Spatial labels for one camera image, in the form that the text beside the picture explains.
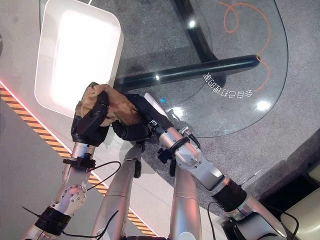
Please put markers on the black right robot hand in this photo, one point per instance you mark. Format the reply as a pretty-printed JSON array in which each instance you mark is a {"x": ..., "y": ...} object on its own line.
[{"x": 150, "y": 112}]

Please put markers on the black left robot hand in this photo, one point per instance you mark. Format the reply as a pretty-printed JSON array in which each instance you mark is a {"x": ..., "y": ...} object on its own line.
[{"x": 87, "y": 125}]

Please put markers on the brown cloth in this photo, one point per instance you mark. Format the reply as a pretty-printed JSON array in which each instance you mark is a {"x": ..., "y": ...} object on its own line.
[{"x": 120, "y": 107}]

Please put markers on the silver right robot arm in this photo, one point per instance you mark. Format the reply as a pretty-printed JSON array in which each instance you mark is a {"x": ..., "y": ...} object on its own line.
[{"x": 200, "y": 165}]

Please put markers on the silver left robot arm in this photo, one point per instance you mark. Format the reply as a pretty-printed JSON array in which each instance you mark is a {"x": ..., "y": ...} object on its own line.
[{"x": 72, "y": 180}]

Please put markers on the white rectangular basket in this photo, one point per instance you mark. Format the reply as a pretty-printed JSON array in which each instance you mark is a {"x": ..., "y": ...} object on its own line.
[{"x": 77, "y": 55}]

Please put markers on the orange black hazard tape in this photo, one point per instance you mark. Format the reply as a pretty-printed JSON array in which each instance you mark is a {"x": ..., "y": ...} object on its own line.
[{"x": 50, "y": 140}]

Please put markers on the silver left robot leg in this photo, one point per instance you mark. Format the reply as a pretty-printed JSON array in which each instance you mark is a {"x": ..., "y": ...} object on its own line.
[{"x": 117, "y": 190}]

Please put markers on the silver robot leg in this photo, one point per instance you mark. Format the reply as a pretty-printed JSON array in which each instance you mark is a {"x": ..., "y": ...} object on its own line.
[
  {"x": 186, "y": 205},
  {"x": 117, "y": 190}
]

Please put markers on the silver right robot leg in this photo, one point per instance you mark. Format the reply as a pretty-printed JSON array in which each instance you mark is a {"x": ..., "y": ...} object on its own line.
[{"x": 186, "y": 205}]

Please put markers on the beige and black cabinet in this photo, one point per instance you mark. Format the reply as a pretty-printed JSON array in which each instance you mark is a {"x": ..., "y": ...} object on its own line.
[{"x": 300, "y": 190}]

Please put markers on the black tubular table frame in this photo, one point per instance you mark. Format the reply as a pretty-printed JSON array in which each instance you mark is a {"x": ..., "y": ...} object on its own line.
[{"x": 200, "y": 68}]

